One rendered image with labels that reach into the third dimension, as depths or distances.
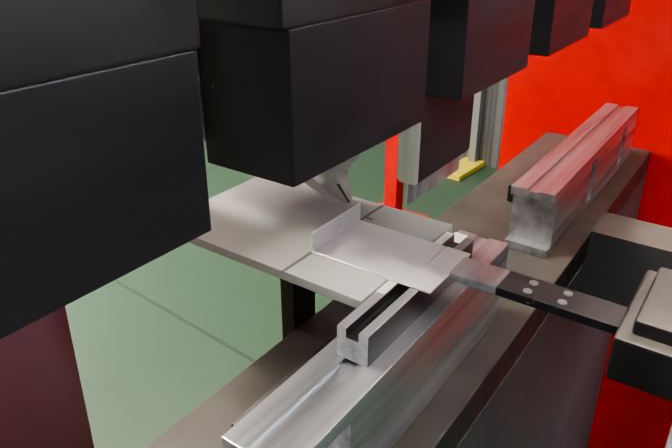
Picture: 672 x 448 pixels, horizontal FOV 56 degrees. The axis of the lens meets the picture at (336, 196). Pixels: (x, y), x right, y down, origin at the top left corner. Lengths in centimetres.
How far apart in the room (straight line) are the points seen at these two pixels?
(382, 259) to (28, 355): 72
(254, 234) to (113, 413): 140
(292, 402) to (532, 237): 52
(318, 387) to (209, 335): 173
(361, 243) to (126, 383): 154
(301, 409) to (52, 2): 36
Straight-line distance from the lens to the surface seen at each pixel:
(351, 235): 65
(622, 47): 137
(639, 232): 102
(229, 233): 67
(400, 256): 62
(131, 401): 204
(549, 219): 90
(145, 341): 226
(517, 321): 77
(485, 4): 50
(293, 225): 68
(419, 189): 55
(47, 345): 118
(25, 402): 121
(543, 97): 143
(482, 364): 70
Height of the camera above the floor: 130
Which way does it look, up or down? 24 degrees down
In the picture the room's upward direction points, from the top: straight up
